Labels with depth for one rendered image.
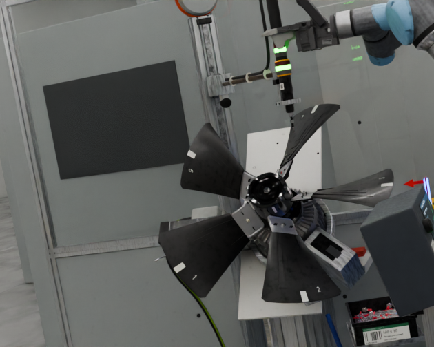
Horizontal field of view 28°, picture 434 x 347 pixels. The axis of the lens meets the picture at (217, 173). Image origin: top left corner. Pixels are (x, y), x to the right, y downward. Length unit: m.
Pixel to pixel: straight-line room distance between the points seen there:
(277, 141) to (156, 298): 0.94
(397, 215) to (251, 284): 1.12
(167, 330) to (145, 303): 0.14
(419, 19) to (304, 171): 0.91
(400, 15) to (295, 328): 1.09
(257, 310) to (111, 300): 1.09
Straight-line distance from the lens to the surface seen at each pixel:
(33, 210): 5.28
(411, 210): 1.64
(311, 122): 2.64
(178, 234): 2.53
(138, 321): 3.59
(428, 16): 2.09
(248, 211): 2.54
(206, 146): 2.69
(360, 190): 2.46
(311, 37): 2.45
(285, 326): 2.73
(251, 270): 2.72
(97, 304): 3.65
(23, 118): 3.65
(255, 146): 2.95
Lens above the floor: 1.53
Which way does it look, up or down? 5 degrees down
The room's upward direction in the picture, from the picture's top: 10 degrees counter-clockwise
